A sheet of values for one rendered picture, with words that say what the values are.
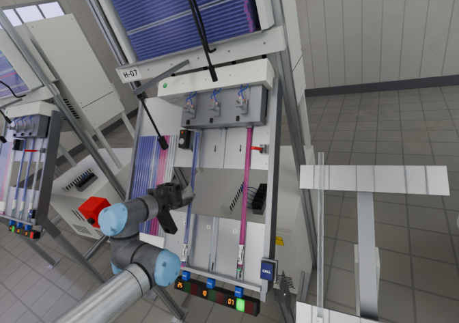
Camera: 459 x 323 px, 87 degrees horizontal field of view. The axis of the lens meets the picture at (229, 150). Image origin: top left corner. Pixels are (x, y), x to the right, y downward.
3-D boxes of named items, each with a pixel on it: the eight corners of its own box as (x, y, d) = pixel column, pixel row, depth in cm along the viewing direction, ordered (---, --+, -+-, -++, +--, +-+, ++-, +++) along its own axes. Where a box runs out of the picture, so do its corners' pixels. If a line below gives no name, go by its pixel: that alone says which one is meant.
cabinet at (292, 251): (308, 303, 133) (292, 230, 102) (203, 273, 167) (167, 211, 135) (321, 214, 180) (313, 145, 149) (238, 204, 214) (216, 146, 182)
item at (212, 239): (265, 283, 79) (261, 287, 76) (128, 246, 110) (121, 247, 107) (268, 223, 81) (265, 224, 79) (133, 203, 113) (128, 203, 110)
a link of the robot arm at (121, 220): (96, 236, 64) (94, 205, 63) (131, 222, 73) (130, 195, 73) (115, 243, 60) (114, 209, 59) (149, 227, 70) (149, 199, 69)
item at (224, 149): (273, 171, 86) (268, 169, 82) (143, 166, 118) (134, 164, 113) (277, 85, 92) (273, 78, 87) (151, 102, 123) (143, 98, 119)
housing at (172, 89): (278, 95, 92) (266, 80, 80) (178, 107, 115) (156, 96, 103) (279, 76, 93) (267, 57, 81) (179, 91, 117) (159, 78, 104)
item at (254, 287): (268, 285, 81) (259, 292, 74) (132, 248, 112) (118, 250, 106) (268, 281, 81) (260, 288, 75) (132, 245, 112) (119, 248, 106)
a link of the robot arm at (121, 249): (130, 286, 61) (128, 244, 60) (104, 272, 67) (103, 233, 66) (155, 270, 67) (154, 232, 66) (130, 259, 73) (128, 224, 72)
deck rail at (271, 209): (273, 287, 80) (267, 293, 74) (268, 285, 81) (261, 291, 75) (283, 84, 91) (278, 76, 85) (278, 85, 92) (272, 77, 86)
